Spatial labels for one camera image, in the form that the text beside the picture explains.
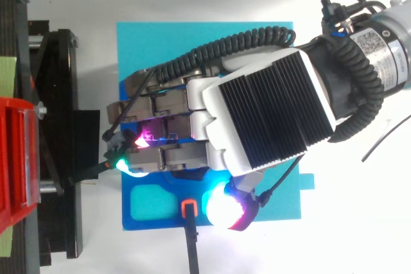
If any red bin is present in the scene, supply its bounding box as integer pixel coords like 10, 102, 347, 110
0, 96, 42, 239

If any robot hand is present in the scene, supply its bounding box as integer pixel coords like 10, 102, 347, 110
103, 47, 337, 233

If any turquoise plate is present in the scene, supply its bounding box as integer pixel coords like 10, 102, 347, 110
116, 21, 316, 223

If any black stand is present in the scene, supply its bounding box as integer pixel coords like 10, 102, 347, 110
0, 0, 101, 268

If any black coiled cable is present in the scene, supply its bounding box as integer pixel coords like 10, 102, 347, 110
153, 26, 385, 144

